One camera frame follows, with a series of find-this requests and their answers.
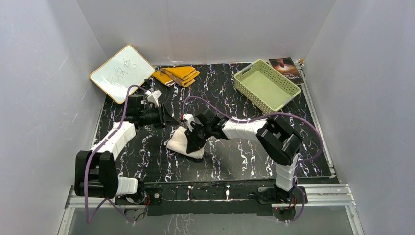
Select aluminium frame rail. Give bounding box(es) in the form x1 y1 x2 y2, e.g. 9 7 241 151
65 183 357 210

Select white towel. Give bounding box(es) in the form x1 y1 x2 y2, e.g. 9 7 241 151
166 126 205 159

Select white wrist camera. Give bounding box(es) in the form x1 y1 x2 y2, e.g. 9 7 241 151
145 90 162 107
181 114 201 132

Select orange towel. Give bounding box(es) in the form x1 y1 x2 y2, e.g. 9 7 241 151
152 66 200 88

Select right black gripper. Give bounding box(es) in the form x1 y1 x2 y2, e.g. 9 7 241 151
185 124 213 153

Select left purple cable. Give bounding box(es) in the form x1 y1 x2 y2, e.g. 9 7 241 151
83 84 150 225

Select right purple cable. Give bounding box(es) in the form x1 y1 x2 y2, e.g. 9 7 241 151
181 95 324 224

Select dark book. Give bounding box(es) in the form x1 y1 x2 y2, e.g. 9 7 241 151
269 57 304 85

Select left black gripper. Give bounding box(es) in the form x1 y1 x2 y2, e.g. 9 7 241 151
140 104 179 130

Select purple cable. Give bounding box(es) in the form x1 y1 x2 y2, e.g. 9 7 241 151
83 84 150 225
181 95 324 224

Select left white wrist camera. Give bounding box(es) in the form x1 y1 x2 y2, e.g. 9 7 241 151
145 90 162 107

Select green plastic basket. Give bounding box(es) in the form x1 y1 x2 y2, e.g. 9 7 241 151
234 59 301 114

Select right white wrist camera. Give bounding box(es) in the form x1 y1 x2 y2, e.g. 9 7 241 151
181 114 201 132

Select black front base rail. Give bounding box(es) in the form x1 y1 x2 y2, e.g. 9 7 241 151
142 180 286 217

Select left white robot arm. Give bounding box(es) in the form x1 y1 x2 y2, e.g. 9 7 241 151
74 93 179 204

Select wood framed whiteboard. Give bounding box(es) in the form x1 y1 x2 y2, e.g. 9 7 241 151
89 45 155 104

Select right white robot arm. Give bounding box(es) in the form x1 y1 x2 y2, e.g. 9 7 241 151
181 109 303 203

